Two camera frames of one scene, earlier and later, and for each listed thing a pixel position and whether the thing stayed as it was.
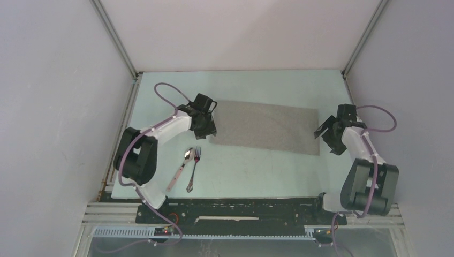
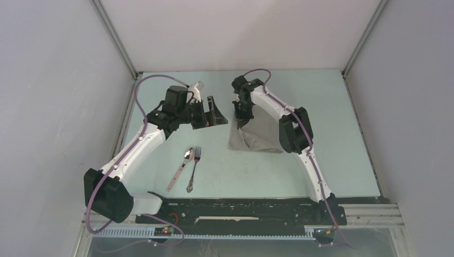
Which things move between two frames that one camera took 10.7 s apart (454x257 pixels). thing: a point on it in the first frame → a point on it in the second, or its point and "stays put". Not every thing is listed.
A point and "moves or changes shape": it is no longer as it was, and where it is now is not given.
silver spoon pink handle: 188,155 stays put
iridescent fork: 197,157 stays put
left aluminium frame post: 115,38 stays put
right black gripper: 338,148 → 240,116
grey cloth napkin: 269,127 moves or changes shape
